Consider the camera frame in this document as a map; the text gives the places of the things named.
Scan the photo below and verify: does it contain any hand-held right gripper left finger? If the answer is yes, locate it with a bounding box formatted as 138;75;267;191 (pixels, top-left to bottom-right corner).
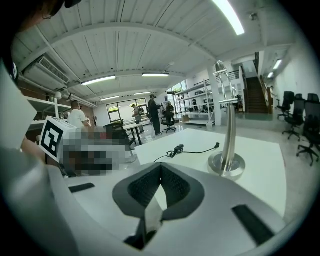
47;161;163;256

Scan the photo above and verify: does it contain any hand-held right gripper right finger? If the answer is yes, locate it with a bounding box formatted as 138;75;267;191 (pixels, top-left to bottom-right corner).
154;161;287;256

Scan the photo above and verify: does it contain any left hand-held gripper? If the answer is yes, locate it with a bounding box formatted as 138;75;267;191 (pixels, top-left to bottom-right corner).
38;115;135;178

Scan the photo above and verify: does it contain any black lamp cable with switch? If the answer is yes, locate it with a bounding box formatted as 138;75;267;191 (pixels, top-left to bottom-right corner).
153;142;221;164

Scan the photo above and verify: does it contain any white gooseneck desk lamp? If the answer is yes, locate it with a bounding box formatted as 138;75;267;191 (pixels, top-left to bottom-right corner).
207;60;247;182

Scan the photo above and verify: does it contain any person's left forearm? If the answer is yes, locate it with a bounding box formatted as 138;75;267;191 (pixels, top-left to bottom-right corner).
21;138;48;166

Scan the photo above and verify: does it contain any white ceiling air conditioner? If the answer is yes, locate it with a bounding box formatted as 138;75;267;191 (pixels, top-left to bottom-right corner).
23;54;72;92

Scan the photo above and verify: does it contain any black office chair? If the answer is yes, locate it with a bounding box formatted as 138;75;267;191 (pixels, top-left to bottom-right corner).
276;90;296;121
296;93;320;167
103;119;137;151
159;104;177;134
282;93;305;142

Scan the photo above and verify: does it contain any large window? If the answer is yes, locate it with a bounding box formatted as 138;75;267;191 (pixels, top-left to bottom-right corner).
105;97;149;119

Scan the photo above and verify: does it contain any white desk with black legs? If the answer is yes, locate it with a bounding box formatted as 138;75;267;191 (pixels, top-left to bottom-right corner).
123;122;151;146

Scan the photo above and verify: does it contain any person's face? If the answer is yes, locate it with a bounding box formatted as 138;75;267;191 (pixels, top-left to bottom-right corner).
14;0;84;34

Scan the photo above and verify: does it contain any white metal storage rack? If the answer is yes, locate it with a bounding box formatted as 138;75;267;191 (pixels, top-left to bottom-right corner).
174;79;216;126

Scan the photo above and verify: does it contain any dark staircase with railing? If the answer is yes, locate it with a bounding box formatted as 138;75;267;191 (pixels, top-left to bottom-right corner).
243;51;274;115

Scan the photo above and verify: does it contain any white wall shelf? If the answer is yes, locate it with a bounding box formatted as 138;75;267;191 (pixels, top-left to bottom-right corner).
24;95;74;126

